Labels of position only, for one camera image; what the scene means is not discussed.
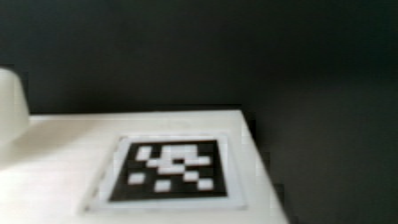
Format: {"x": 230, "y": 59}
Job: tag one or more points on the white front drawer box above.
{"x": 140, "y": 168}

